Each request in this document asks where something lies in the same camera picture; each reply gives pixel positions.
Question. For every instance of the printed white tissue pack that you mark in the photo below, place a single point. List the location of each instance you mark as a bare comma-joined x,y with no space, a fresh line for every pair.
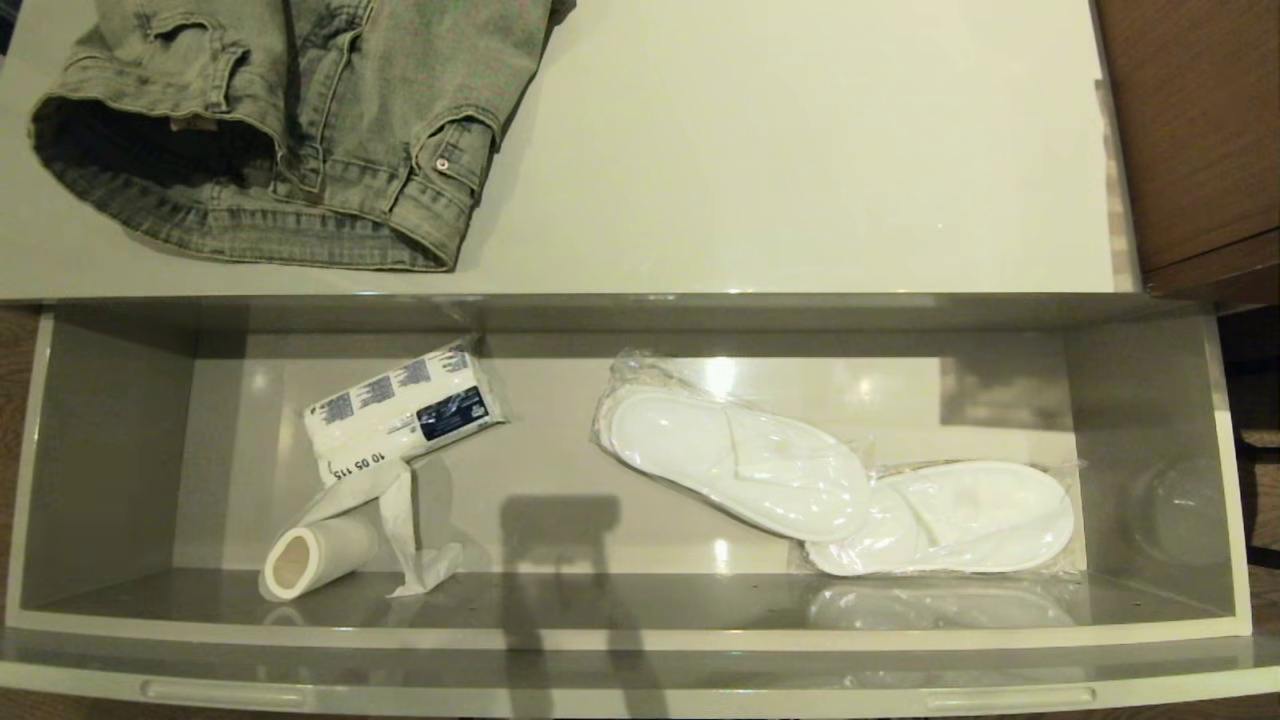
390,420

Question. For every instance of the brown wooden cabinet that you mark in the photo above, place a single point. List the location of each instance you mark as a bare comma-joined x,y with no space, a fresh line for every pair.
1220,120

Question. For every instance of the short white slippers in plastic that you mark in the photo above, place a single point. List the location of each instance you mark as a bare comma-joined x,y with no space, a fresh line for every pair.
980,520

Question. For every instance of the glossy grey drawer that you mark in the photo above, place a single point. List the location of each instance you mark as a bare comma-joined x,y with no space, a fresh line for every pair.
700,600

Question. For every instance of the grey denim jeans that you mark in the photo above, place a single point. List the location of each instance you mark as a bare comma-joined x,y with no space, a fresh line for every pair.
330,130

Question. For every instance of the long white slippers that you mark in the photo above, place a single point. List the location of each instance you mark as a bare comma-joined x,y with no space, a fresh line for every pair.
740,460

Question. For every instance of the white paper roll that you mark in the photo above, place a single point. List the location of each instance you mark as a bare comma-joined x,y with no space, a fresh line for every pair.
335,555

